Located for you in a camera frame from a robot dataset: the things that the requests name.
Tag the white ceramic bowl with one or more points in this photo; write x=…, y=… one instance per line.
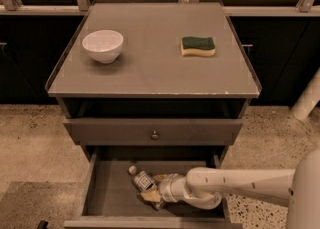
x=103, y=46

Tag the brass round drawer knob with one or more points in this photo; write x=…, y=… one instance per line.
x=154, y=135

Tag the small black object bottom-left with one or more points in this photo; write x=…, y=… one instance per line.
x=42, y=224

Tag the clear plastic water bottle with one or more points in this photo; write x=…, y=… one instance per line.
x=143, y=181

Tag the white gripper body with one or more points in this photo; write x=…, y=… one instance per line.
x=167, y=186

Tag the grey drawer cabinet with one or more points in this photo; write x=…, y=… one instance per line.
x=150, y=78

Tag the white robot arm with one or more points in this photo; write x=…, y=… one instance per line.
x=298, y=189

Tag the green and yellow sponge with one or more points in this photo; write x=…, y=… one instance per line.
x=197, y=46

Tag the grey open middle drawer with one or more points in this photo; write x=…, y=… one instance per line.
x=111, y=201

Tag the grey top drawer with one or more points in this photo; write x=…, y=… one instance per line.
x=137, y=132

